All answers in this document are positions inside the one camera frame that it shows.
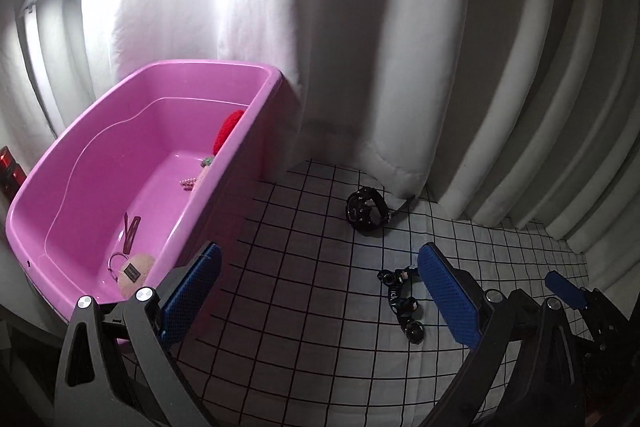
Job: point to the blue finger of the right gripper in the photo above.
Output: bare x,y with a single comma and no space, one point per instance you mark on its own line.
570,294

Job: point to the black grid white tablecloth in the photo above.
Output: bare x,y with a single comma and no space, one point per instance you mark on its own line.
299,331

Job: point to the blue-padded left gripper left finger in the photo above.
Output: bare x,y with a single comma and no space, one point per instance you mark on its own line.
92,384

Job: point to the beige fluffy round pouch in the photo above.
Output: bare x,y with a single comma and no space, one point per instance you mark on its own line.
133,274

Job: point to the pearl hair claw clip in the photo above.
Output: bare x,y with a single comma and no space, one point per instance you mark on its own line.
188,184

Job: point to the dark bobby hair pins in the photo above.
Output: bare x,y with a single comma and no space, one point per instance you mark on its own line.
130,229

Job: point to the pink strawberry plush headband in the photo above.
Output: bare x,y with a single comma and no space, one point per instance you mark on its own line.
222,136

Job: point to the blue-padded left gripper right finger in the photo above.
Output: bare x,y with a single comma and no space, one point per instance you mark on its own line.
520,370

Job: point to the red metal water bottle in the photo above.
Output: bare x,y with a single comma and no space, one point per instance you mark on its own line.
12,175

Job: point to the black beaded hair clip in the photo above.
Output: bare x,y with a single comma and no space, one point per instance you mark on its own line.
403,307

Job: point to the white curtain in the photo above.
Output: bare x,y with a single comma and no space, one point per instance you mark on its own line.
525,110

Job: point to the pink plastic tub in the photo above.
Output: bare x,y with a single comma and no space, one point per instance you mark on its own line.
127,153

